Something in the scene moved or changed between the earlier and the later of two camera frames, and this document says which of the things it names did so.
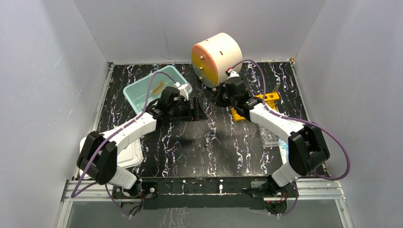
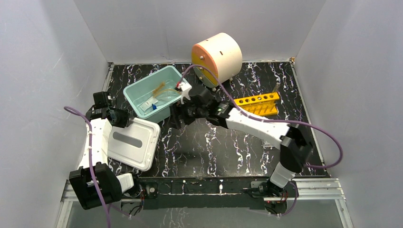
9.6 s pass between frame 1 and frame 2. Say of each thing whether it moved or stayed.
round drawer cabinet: stayed
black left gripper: moved
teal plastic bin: stayed
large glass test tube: stayed
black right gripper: moved
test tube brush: stayed
